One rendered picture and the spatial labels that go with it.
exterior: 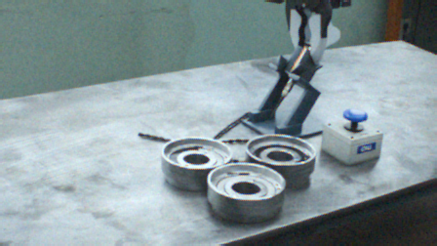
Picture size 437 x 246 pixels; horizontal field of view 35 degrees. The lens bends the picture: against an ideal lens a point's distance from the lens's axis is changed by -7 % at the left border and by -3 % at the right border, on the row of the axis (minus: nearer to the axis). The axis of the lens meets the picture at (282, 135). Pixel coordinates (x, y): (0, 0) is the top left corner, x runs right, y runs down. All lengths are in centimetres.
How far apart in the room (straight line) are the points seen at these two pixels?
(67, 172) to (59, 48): 158
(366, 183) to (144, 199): 33
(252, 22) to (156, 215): 210
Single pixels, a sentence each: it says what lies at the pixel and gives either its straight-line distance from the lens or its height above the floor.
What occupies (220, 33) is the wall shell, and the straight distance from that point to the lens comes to 293.
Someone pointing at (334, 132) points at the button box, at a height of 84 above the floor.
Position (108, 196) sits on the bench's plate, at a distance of 101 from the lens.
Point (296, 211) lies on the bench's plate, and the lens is 99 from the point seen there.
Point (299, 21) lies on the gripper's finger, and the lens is 122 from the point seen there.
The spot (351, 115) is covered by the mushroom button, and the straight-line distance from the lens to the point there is 114.
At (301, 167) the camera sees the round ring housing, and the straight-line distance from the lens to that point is 104.
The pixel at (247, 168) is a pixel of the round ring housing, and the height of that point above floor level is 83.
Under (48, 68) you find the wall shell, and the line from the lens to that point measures 264.
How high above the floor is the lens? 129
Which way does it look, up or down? 24 degrees down
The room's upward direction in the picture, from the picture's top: 5 degrees clockwise
